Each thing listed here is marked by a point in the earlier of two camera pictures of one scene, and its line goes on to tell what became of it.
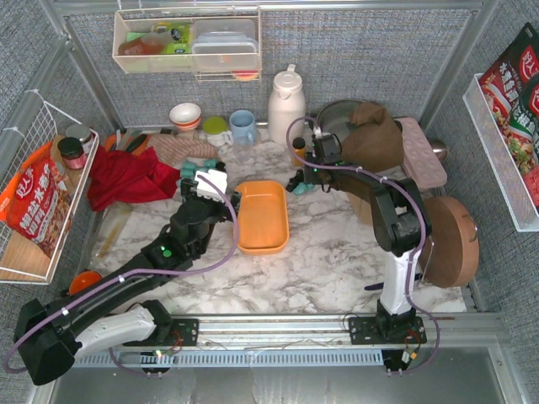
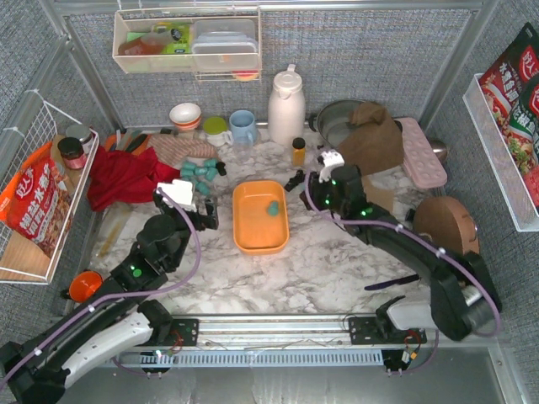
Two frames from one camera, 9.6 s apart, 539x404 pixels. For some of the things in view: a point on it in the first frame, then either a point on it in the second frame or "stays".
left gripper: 187,185 → 202,213
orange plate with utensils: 128,141 stays
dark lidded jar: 72,153 stays
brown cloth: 374,140 stays
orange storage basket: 263,225 stays
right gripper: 307,176 → 314,185
